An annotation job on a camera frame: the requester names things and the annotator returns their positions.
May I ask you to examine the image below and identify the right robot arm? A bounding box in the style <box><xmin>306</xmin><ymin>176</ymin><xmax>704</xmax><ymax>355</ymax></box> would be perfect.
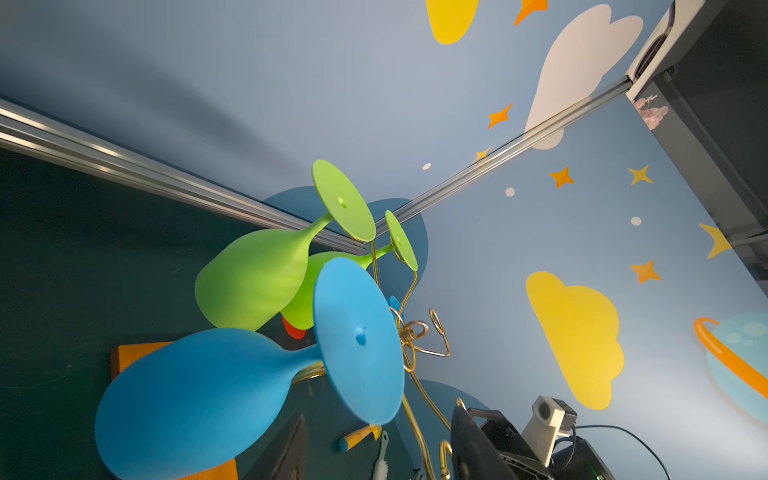
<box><xmin>453</xmin><ymin>408</ymin><xmax>614</xmax><ymax>479</ymax></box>

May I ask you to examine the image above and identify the yellow toy shovel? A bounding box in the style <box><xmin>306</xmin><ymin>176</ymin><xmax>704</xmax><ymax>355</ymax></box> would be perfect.
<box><xmin>338</xmin><ymin>425</ymin><xmax>383</xmax><ymax>452</ymax></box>

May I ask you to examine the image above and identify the green wine glass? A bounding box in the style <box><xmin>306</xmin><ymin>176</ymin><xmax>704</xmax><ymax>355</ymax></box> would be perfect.
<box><xmin>194</xmin><ymin>159</ymin><xmax>376</xmax><ymax>331</ymax></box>
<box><xmin>281</xmin><ymin>210</ymin><xmax>418</xmax><ymax>331</ymax></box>

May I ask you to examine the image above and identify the gold wire glass rack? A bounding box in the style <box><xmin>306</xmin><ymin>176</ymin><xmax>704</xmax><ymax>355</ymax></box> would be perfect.
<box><xmin>290</xmin><ymin>239</ymin><xmax>469</xmax><ymax>480</ymax></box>

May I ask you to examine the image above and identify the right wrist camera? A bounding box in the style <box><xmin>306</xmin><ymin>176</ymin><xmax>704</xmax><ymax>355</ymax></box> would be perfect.
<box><xmin>521</xmin><ymin>395</ymin><xmax>577</xmax><ymax>467</ymax></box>

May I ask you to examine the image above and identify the white brush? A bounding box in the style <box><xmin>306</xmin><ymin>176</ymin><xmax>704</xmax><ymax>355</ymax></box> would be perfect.
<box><xmin>372</xmin><ymin>430</ymin><xmax>389</xmax><ymax>480</ymax></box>

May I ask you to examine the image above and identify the right green wine glass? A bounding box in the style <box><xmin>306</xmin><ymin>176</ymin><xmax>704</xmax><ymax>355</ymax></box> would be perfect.
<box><xmin>281</xmin><ymin>210</ymin><xmax>418</xmax><ymax>331</ymax></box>

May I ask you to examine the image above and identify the left green wine glass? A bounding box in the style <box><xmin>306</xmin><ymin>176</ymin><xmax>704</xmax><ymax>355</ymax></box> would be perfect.
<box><xmin>194</xmin><ymin>159</ymin><xmax>376</xmax><ymax>331</ymax></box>

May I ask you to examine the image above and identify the red wine glass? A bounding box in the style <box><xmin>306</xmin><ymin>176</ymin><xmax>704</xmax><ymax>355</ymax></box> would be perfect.
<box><xmin>282</xmin><ymin>317</ymin><xmax>307</xmax><ymax>340</ymax></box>

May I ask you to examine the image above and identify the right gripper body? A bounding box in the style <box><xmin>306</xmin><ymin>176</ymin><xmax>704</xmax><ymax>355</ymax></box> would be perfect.
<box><xmin>467</xmin><ymin>408</ymin><xmax>554</xmax><ymax>479</ymax></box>

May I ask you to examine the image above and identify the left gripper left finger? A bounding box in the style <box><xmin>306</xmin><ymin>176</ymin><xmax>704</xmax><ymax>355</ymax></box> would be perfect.
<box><xmin>244</xmin><ymin>413</ymin><xmax>308</xmax><ymax>480</ymax></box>

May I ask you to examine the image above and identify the orange wooden rack base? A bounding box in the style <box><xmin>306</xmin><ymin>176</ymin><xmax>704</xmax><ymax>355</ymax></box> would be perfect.
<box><xmin>96</xmin><ymin>340</ymin><xmax>237</xmax><ymax>479</ymax></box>

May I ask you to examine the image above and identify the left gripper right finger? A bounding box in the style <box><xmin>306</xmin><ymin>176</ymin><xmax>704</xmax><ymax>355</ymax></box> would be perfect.
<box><xmin>450</xmin><ymin>406</ymin><xmax>518</xmax><ymax>480</ymax></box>

